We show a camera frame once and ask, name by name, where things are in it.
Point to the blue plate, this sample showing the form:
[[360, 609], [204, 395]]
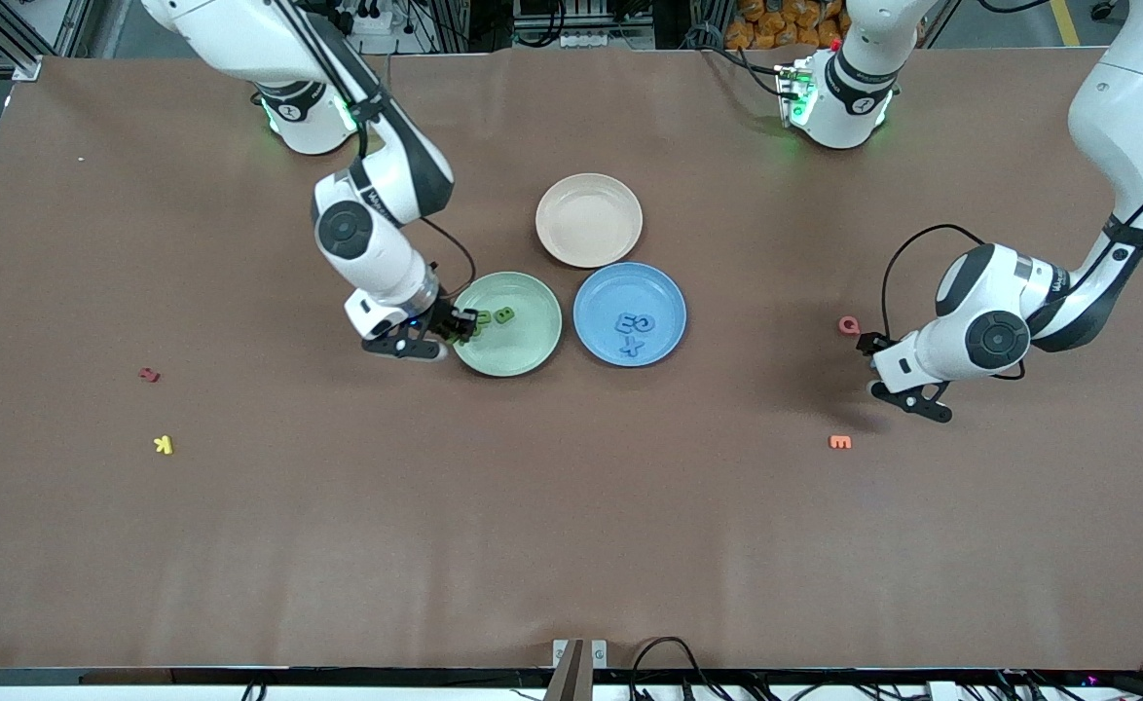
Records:
[[610, 287]]

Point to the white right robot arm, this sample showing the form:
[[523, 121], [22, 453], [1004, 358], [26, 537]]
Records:
[[387, 185]]

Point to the blue foam letter x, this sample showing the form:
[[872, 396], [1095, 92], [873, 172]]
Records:
[[633, 346]]

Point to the red foam letter Q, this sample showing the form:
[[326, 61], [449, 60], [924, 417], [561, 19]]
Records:
[[850, 325]]

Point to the light green plate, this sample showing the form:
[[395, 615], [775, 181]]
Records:
[[523, 350]]

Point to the pile of orange items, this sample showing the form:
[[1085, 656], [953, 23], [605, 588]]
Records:
[[781, 21]]

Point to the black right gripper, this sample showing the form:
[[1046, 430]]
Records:
[[444, 320]]

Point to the blue foam letter E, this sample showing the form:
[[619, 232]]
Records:
[[623, 321], [640, 322]]

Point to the pale pink plate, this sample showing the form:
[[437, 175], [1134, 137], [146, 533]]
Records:
[[589, 220]]

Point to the brown table cover mat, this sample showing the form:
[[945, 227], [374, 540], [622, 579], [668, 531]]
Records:
[[533, 506]]

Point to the silver aluminium profile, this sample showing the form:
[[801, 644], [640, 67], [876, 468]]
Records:
[[7, 44]]

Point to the black table edge rail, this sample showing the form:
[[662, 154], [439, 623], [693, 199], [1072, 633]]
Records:
[[240, 676]]

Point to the white power strip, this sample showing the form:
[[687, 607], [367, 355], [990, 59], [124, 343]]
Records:
[[369, 15], [591, 40]]

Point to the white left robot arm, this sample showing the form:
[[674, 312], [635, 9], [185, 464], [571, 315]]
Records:
[[1126, 107]]

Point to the grey metal bracket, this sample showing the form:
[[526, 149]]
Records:
[[599, 650]]

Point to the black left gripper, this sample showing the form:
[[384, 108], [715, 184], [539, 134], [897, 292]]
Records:
[[870, 344]]

